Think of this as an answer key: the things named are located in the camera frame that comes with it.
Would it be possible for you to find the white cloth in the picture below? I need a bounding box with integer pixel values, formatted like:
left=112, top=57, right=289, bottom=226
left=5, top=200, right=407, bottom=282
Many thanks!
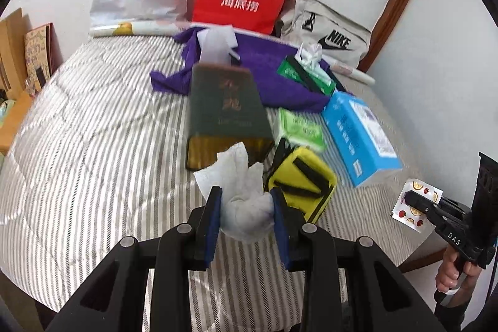
left=193, top=141, right=275, bottom=242

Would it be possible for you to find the person's right hand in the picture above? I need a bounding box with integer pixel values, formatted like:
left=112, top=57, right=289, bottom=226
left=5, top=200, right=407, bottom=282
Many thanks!
left=435, top=250, right=481, bottom=294

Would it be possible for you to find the brown picture book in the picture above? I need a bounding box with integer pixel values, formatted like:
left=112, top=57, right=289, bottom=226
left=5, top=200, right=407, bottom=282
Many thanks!
left=24, top=23, right=55, bottom=91

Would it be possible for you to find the purple towel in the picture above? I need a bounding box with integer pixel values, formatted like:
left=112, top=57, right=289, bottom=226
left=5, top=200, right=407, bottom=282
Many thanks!
left=150, top=26, right=339, bottom=114

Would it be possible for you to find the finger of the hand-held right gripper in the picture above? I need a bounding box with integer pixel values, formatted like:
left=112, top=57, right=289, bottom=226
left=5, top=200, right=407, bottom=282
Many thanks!
left=402, top=191, right=443, bottom=224

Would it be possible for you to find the light green wet wipes pack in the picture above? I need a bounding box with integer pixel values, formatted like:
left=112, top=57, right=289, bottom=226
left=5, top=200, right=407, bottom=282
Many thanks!
left=275, top=107, right=327, bottom=153

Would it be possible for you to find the wooden side table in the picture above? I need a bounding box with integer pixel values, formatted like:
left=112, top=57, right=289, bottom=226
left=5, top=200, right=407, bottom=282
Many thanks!
left=0, top=93, right=34, bottom=156

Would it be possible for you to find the black flat strip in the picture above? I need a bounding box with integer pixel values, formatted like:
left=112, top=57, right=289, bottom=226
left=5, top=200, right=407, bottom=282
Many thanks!
left=288, top=56, right=325, bottom=95

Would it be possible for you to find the cream rolled paper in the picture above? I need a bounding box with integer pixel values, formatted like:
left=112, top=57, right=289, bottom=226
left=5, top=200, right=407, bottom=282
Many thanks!
left=89, top=19, right=195, bottom=38

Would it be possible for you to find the beige sling bag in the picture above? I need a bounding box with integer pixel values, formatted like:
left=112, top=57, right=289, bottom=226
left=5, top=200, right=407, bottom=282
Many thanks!
left=275, top=0, right=372, bottom=70

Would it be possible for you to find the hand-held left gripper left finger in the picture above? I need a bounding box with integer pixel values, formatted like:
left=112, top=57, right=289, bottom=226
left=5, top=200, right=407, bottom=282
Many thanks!
left=47, top=186, right=224, bottom=332

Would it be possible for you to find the white tube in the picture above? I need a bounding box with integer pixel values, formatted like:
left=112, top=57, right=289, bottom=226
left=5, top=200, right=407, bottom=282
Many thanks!
left=331, top=62, right=375, bottom=85

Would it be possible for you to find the striped blanket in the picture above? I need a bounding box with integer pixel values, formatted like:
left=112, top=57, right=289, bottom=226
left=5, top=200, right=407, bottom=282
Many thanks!
left=0, top=32, right=448, bottom=313

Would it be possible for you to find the green snack packet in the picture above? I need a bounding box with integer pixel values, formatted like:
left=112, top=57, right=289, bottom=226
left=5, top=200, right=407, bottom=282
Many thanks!
left=277, top=56, right=336, bottom=95

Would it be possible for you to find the white sock bundle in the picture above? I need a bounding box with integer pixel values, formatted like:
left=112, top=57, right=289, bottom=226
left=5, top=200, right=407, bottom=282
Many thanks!
left=295, top=42, right=323, bottom=65

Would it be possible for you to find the white sponge block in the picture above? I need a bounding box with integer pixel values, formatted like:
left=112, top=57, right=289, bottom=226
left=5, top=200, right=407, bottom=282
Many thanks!
left=196, top=26, right=240, bottom=64

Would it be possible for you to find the fruit print sachet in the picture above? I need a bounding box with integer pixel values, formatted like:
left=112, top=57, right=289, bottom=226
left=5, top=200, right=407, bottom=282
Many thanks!
left=390, top=180, right=444, bottom=233

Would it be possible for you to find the blue tissue pack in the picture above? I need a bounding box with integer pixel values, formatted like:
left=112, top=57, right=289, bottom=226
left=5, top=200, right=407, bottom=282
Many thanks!
left=321, top=91, right=403, bottom=188

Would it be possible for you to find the yellow mesh pouch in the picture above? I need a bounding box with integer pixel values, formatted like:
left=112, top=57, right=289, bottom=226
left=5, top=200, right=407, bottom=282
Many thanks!
left=264, top=138, right=338, bottom=224

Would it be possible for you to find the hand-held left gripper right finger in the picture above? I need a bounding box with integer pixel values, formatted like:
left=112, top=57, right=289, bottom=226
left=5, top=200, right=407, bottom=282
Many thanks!
left=270, top=187, right=452, bottom=332

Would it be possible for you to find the dark green tin box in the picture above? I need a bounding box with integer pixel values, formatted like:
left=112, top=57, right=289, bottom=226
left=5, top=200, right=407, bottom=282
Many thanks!
left=186, top=63, right=274, bottom=171

